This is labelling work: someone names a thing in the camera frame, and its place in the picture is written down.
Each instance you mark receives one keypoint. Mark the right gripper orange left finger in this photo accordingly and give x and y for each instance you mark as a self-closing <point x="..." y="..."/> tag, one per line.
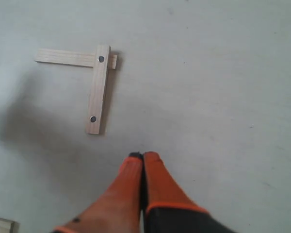
<point x="117" y="210"/>

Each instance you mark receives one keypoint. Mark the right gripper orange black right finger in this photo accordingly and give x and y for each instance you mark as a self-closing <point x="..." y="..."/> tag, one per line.
<point x="169" y="209"/>

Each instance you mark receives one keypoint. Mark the wood strip with two magnets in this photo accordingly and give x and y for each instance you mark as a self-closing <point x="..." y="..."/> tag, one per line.
<point x="96" y="97"/>

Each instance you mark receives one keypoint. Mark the light wood strip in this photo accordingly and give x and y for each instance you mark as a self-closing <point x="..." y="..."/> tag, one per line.
<point x="77" y="59"/>

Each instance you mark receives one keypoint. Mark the wooden piece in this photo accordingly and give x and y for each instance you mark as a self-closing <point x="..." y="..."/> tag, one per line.
<point x="6" y="226"/>

